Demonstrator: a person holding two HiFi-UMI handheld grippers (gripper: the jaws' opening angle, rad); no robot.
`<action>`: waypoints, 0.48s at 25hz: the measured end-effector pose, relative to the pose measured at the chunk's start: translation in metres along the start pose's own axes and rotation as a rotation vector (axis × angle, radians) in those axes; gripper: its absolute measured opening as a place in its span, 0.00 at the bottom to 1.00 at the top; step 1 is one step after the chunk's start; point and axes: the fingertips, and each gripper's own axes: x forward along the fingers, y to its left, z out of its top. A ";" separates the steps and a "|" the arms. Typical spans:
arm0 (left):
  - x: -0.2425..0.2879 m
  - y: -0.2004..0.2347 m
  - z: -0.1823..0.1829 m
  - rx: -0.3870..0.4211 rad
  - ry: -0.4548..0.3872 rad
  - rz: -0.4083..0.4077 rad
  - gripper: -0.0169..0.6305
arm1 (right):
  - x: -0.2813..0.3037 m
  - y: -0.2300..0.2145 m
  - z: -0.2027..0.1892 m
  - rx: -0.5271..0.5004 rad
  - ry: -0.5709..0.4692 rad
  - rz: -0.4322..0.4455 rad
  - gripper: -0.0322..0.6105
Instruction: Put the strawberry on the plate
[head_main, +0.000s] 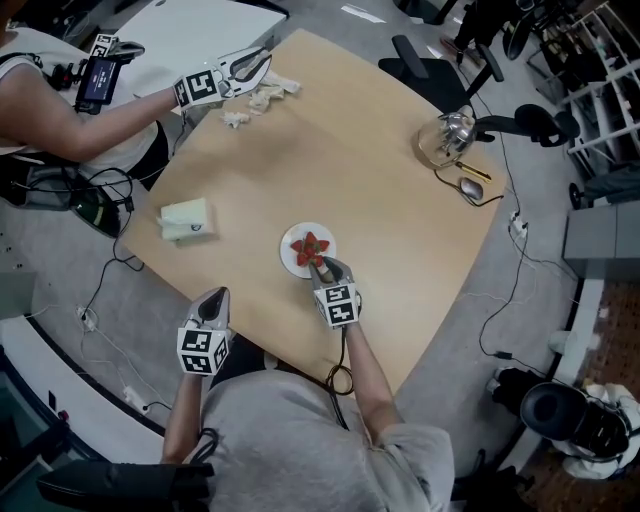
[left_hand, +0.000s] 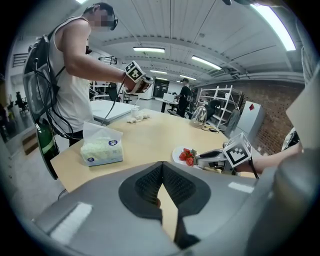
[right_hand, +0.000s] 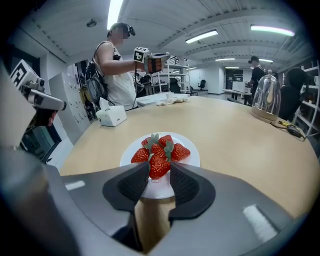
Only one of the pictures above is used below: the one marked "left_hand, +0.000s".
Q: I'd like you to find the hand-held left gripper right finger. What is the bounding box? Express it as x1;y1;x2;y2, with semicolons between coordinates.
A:
162;161;274;256

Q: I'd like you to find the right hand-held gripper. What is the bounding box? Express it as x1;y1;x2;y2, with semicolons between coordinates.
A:
195;132;252;175

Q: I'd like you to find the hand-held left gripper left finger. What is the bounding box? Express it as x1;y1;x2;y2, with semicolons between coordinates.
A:
32;161;176;256

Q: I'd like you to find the white plate of strawberries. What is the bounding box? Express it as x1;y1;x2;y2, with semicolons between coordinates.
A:
171;145;201;168

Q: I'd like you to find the person's right forearm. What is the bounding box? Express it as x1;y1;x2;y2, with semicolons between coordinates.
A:
235;145;305;175

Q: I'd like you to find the grey coat on stand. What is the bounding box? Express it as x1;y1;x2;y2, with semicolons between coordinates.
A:
225;107;242;134

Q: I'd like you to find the grey metal cabinet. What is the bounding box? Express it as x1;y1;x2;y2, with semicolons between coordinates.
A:
237;100;266;141

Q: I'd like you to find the white tissue pack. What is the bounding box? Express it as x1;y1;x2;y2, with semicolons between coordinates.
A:
80;121;125;167

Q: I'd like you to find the white metal shelf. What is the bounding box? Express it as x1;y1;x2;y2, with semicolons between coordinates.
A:
198;84;244;131

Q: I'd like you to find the oval pale table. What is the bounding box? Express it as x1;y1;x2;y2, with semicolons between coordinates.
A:
154;97;181;114

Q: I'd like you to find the person's grey shirt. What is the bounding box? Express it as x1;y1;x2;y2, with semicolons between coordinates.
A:
272;59;320;251

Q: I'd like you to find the pile of white crumpled pieces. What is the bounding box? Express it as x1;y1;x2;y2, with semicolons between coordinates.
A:
126;112;152;124

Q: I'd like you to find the black glass door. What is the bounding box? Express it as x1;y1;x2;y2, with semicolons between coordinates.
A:
152;77;171;99

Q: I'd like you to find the brown cardboard box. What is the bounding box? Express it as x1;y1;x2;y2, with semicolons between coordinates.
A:
21;132;39;156

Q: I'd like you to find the white desk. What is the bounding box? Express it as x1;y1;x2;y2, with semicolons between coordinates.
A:
89;99;141;126

